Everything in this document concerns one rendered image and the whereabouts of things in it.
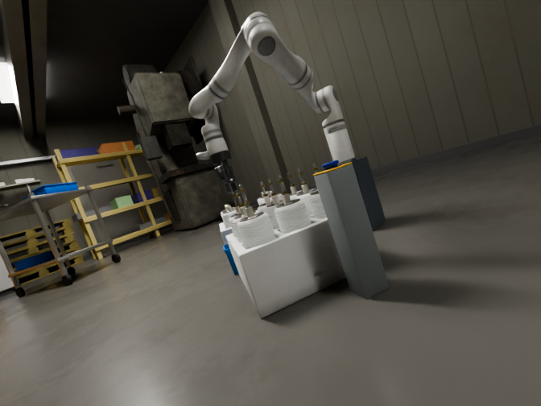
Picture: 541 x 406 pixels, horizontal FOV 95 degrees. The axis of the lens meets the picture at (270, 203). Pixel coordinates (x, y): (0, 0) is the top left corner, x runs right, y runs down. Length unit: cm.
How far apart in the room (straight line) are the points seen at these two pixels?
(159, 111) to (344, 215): 375
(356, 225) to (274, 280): 26
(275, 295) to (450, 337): 38
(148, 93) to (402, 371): 410
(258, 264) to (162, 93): 379
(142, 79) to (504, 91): 405
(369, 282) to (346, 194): 21
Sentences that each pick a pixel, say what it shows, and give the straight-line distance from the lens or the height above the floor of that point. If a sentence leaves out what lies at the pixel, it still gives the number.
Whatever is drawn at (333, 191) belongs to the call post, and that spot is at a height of 27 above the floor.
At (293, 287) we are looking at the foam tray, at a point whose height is 4.
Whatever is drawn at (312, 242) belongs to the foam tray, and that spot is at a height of 13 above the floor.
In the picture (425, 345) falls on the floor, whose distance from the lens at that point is 53.
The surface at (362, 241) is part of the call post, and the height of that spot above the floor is 13.
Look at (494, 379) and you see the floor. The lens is 49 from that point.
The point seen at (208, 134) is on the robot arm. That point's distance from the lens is 94.
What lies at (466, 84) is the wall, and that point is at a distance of 287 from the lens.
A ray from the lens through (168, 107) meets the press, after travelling 420.
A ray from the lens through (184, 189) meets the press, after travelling 382.
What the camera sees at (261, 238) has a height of 19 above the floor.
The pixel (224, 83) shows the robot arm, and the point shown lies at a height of 68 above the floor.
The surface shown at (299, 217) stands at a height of 21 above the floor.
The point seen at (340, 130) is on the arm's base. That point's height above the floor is 44.
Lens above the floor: 33
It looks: 5 degrees down
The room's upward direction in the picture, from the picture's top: 19 degrees counter-clockwise
